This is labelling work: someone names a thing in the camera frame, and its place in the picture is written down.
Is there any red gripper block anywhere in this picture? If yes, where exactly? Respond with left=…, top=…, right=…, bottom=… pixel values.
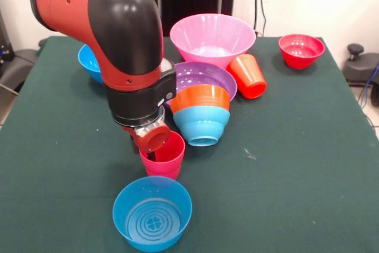
left=123, top=107, right=171, bottom=162

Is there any ribbed pink-red cup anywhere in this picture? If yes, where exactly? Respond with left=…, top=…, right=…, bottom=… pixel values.
left=138, top=130, right=186, bottom=181

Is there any ribbed cyan bowl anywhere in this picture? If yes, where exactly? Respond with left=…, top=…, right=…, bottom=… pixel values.
left=172, top=106, right=232, bottom=148

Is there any orange bowl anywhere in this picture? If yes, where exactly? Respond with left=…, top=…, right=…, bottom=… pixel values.
left=170, top=84, right=232, bottom=115

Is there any flat-bottomed blue bowl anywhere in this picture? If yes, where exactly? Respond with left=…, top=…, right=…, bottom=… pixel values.
left=112, top=175, right=193, bottom=252

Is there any wide purple bowl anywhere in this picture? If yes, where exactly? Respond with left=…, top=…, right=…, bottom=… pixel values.
left=164, top=62, right=239, bottom=108

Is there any deep blue bowl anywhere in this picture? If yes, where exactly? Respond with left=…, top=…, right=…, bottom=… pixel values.
left=78, top=44, right=104, bottom=85

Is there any red cup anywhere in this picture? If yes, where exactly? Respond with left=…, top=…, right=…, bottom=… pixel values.
left=226, top=53, right=268, bottom=100

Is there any large pink bowl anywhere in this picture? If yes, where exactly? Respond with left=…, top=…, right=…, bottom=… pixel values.
left=169, top=13, right=257, bottom=71

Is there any dark green table cloth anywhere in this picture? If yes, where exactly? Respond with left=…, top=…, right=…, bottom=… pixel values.
left=0, top=36, right=379, bottom=253

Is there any grey black equipment base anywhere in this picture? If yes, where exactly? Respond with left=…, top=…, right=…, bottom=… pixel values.
left=343, top=43, right=379, bottom=88
left=0, top=48, right=39, bottom=94

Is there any small crimson bowl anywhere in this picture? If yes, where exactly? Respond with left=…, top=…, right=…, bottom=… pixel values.
left=278, top=34, right=326, bottom=70

